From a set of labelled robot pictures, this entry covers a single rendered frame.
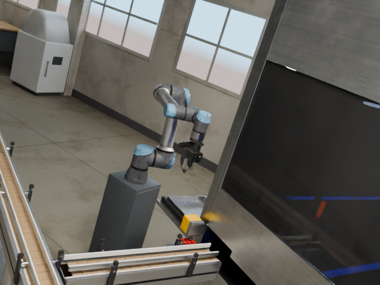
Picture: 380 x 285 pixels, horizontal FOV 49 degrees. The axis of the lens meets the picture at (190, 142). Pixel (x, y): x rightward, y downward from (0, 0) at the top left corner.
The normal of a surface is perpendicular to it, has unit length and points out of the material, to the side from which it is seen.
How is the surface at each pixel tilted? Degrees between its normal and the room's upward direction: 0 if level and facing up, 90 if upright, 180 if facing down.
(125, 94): 90
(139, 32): 90
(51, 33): 71
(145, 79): 90
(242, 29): 90
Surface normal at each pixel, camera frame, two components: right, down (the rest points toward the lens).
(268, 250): -0.81, -0.07
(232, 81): -0.55, 0.09
